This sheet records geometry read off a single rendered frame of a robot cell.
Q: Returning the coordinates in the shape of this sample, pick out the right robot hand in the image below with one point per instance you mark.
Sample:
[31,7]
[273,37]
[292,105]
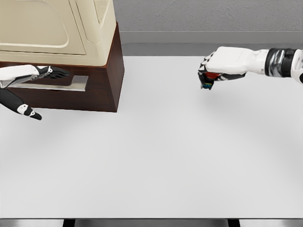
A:
[232,60]

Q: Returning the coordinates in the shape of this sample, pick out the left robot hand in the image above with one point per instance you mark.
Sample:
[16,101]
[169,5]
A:
[14,73]

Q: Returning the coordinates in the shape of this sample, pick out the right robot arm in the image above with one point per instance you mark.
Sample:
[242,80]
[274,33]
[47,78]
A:
[279,62]

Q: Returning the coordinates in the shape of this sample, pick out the beige and brown wooden cabinet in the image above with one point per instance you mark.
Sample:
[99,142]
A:
[47,28]

